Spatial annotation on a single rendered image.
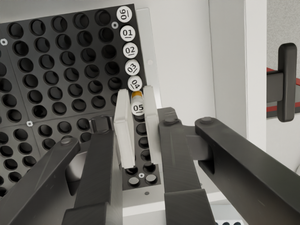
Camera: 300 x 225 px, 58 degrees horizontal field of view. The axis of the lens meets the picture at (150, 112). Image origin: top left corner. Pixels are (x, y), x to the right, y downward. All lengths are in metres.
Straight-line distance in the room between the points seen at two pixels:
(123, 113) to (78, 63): 0.10
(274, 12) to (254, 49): 1.06
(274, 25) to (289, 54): 1.03
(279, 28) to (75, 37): 1.13
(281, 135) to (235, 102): 0.23
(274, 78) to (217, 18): 0.08
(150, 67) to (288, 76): 0.13
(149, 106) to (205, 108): 0.18
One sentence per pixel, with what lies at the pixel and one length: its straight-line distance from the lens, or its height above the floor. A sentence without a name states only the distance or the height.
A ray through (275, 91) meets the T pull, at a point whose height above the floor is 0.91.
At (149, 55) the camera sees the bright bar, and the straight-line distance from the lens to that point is 0.29.
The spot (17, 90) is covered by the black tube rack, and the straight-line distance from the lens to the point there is 0.27.
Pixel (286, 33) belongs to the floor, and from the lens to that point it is 1.32.
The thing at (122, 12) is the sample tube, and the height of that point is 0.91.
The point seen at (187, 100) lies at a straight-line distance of 0.32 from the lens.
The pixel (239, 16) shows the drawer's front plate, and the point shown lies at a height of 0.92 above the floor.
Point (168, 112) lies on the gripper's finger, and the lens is 0.17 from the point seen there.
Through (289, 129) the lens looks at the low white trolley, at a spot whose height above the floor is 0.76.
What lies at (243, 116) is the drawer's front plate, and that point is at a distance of 0.25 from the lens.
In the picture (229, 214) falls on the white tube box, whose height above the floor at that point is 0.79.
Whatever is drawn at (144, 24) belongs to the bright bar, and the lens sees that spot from 0.29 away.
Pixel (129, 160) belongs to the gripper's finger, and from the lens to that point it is 0.16.
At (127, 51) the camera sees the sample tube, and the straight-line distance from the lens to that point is 0.23.
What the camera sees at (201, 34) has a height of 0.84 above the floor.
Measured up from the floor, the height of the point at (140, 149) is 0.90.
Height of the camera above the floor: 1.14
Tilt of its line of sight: 70 degrees down
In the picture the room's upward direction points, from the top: 167 degrees clockwise
